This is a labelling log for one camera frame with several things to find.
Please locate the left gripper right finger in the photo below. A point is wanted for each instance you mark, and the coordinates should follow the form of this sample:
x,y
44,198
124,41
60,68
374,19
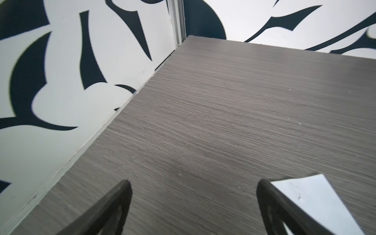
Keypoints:
x,y
277,210

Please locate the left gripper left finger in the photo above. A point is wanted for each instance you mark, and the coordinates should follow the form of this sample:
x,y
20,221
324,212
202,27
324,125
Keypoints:
x,y
107,216

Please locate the white sticker sheet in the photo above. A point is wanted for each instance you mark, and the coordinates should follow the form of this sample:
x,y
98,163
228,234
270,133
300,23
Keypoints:
x,y
316,197

